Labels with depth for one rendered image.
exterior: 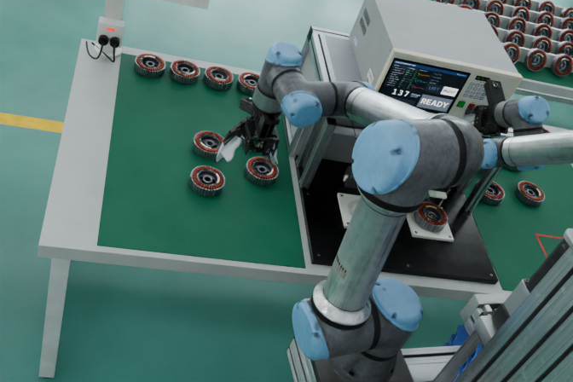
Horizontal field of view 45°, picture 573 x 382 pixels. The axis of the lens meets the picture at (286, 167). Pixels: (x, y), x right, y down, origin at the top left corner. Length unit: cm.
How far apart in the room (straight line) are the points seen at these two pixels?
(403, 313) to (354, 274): 20
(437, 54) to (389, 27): 17
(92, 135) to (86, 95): 20
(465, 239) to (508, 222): 27
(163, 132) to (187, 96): 23
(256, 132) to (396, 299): 50
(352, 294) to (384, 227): 17
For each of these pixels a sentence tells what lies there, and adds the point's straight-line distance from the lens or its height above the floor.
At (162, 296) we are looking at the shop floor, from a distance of 284.
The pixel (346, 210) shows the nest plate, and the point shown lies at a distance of 227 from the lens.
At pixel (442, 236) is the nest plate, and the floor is 78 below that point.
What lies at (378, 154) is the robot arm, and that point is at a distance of 108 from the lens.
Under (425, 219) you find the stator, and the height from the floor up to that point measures 82.
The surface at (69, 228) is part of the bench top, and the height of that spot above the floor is 75.
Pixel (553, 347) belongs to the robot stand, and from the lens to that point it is 128.
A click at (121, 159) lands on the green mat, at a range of 223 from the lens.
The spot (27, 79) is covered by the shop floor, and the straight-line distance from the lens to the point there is 372.
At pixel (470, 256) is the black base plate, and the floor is 77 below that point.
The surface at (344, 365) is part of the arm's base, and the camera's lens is 152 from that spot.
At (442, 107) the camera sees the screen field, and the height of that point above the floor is 116.
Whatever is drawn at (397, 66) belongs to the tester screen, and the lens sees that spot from 209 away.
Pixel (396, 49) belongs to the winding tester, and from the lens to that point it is 207.
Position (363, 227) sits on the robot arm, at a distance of 118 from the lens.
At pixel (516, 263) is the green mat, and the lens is 251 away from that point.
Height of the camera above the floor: 226
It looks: 40 degrees down
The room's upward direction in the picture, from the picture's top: 22 degrees clockwise
